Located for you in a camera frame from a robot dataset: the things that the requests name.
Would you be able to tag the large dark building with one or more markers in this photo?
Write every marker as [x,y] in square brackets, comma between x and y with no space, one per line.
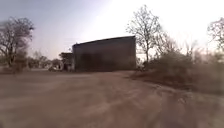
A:
[105,54]

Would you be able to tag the brown dirt ground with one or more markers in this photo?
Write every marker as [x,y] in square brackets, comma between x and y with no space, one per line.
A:
[86,100]

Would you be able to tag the tall bare tree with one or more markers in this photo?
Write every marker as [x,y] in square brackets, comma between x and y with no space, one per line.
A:
[145,28]

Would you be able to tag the small dark shed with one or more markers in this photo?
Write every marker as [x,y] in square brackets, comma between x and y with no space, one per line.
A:
[66,60]

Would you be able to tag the dry bushes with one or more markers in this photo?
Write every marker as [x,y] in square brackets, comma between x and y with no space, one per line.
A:
[186,71]

